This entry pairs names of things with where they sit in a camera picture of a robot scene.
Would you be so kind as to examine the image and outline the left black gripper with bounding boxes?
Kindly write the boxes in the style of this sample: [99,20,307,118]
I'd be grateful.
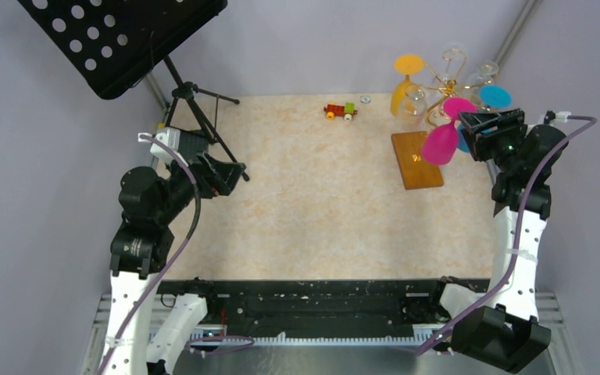
[155,148,246,223]

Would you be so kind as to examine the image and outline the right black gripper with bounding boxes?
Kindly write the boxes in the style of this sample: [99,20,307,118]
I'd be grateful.
[458,109,527,173]

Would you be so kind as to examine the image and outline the pink wine glass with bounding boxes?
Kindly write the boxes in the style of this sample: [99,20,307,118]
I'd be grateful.
[420,97,477,166]

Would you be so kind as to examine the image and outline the clear wine glass front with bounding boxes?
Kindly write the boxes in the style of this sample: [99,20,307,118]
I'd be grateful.
[396,84,427,126]

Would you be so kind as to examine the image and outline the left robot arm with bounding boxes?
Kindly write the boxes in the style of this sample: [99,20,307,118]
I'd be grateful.
[97,152,246,374]

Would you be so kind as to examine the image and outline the blue wine glass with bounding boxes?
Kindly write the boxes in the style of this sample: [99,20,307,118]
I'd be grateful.
[456,84,513,152]

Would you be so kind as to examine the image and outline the clear wine glass right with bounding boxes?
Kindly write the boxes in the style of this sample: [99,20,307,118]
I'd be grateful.
[463,60,499,98]

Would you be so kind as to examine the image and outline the gold wine glass rack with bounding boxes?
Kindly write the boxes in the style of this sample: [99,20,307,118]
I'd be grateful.
[389,47,500,190]

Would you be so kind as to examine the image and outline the yellow wine glass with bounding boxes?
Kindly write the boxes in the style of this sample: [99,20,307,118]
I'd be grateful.
[390,54,424,117]

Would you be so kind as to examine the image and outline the black foot pedal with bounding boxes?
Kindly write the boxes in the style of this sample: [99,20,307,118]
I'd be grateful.
[168,128,209,159]

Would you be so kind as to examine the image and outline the colourful toy train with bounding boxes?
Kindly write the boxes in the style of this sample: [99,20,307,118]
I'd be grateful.
[323,102,358,121]

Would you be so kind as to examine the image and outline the black perforated music stand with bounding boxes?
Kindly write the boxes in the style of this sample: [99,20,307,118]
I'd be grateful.
[20,1,235,159]

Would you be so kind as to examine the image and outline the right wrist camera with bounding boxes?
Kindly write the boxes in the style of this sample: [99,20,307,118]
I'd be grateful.
[541,110,572,126]

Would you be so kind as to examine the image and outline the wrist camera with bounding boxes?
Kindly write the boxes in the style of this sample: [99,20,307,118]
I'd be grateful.
[137,127,184,164]
[541,110,572,126]

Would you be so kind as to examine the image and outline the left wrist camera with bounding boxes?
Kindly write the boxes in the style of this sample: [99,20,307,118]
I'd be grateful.
[137,127,184,164]

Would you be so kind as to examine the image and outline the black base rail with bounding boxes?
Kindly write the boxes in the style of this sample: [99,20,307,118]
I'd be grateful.
[157,277,487,339]

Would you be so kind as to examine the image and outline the aluminium frame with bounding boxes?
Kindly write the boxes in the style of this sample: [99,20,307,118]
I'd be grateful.
[81,292,584,374]

